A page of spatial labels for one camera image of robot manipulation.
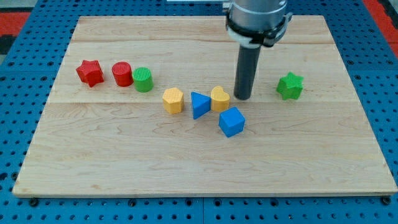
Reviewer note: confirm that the blue triangle block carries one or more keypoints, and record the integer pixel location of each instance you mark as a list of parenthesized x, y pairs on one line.
[(201, 104)]

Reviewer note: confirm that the green star block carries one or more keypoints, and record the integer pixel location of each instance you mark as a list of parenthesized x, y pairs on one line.
[(290, 86)]

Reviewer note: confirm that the yellow heart block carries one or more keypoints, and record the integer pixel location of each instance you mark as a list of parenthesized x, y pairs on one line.
[(219, 99)]

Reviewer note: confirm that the wooden board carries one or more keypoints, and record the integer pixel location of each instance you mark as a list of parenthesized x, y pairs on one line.
[(110, 141)]

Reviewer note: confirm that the red cylinder block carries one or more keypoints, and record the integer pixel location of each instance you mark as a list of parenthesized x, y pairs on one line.
[(122, 74)]

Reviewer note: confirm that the yellow hexagon block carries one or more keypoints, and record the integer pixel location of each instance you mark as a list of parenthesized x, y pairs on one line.
[(173, 100)]

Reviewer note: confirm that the blue cube block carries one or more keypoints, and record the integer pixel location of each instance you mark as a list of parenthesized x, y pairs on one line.
[(231, 121)]

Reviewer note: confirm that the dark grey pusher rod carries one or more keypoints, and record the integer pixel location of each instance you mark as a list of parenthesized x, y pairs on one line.
[(245, 72)]

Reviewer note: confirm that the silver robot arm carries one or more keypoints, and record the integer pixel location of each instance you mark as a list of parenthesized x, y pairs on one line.
[(256, 23)]

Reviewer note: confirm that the red star block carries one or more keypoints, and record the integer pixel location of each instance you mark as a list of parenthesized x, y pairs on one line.
[(90, 73)]

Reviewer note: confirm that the green cylinder block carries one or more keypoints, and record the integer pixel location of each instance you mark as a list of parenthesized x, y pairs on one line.
[(142, 78)]

